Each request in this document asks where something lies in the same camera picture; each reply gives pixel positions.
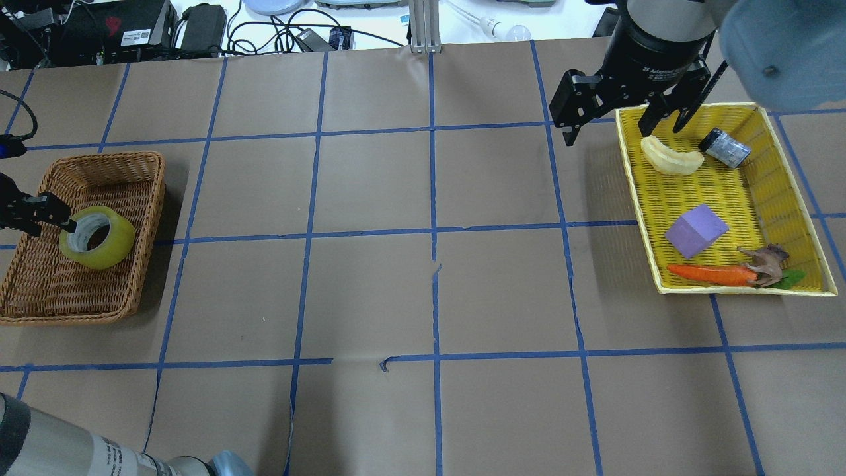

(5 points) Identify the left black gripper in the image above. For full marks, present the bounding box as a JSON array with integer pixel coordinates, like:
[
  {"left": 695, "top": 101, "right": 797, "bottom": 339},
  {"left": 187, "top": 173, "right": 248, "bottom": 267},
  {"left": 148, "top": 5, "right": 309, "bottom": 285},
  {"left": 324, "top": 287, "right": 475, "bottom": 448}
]
[{"left": 1, "top": 174, "right": 77, "bottom": 237}]

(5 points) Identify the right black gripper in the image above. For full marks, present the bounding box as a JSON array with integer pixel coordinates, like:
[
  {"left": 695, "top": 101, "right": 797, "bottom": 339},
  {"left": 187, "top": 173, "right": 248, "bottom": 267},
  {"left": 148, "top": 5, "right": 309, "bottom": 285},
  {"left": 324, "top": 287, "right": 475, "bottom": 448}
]
[{"left": 548, "top": 13, "right": 728, "bottom": 147}]

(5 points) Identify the yellow tape roll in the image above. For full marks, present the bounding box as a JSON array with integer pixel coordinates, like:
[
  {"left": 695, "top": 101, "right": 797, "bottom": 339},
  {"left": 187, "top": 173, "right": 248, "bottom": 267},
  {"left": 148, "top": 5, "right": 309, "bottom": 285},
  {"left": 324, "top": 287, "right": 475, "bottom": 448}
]
[{"left": 59, "top": 206, "right": 135, "bottom": 269}]

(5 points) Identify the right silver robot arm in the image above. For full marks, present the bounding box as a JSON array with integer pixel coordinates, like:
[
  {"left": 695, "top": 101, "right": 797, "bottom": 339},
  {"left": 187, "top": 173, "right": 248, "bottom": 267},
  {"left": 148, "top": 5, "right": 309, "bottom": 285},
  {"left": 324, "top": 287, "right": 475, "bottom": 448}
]
[{"left": 548, "top": 1, "right": 845, "bottom": 145}]

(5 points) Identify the yellow toy banana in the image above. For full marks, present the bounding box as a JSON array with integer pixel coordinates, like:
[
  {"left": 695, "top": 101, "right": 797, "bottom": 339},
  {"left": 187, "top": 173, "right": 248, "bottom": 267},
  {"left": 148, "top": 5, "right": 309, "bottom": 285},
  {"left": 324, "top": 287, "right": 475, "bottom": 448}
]
[{"left": 640, "top": 136, "right": 705, "bottom": 176}]

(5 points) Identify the brown wicker basket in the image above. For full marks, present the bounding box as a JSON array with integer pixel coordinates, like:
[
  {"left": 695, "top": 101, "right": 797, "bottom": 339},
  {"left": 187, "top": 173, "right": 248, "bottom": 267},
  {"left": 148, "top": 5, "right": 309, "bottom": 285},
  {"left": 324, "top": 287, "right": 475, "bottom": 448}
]
[{"left": 2, "top": 151, "right": 166, "bottom": 326}]

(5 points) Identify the black white can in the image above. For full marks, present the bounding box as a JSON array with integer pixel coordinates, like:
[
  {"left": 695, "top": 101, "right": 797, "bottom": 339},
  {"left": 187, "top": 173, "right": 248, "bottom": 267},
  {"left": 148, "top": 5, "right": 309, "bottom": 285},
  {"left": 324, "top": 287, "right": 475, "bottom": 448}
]
[{"left": 697, "top": 128, "right": 751, "bottom": 169}]

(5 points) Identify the purple foam cube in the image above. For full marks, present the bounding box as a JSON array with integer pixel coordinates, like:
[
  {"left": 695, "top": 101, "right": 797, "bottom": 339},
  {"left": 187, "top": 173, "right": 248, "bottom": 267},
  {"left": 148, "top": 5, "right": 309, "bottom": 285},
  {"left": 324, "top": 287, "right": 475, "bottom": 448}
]
[{"left": 665, "top": 203, "right": 730, "bottom": 259}]

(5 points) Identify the yellow plastic basket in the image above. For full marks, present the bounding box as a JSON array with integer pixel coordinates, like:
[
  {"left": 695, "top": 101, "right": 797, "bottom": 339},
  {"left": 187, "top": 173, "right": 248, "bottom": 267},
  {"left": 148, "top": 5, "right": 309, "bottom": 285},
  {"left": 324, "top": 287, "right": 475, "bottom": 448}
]
[{"left": 614, "top": 102, "right": 838, "bottom": 296}]

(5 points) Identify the black computer box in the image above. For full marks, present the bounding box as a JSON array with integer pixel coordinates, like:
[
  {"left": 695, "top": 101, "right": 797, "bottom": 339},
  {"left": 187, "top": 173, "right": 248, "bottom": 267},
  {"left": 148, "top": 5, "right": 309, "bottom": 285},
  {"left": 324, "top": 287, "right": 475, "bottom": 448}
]
[{"left": 51, "top": 1, "right": 177, "bottom": 67}]

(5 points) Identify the orange toy carrot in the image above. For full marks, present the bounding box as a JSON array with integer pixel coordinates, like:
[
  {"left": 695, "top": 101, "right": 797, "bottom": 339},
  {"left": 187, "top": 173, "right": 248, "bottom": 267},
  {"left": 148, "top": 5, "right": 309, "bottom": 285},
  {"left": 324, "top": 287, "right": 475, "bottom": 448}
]
[{"left": 666, "top": 263, "right": 758, "bottom": 287}]

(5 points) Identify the brown toy animal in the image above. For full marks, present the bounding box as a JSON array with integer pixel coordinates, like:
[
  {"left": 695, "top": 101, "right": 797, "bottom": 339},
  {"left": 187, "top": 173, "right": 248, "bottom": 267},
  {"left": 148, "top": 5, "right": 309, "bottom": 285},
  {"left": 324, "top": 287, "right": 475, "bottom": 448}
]
[{"left": 736, "top": 244, "right": 790, "bottom": 287}]

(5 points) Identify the black power adapter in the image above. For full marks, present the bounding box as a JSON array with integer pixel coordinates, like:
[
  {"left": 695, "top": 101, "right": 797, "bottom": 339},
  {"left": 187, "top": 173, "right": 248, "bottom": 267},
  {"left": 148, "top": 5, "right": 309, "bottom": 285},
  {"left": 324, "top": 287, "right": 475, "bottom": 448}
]
[{"left": 178, "top": 3, "right": 227, "bottom": 58}]

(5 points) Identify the blue plate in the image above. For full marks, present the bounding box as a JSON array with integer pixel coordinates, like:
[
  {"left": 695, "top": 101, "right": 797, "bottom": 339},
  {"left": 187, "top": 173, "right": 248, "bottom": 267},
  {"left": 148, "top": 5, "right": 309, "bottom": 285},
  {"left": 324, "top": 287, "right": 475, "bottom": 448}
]
[{"left": 243, "top": 0, "right": 305, "bottom": 17}]

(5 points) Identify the aluminium frame post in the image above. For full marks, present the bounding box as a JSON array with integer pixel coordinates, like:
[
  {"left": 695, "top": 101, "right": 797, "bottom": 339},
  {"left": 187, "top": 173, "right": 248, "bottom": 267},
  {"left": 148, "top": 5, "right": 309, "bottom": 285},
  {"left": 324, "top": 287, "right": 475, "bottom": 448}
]
[{"left": 408, "top": 0, "right": 442, "bottom": 54}]

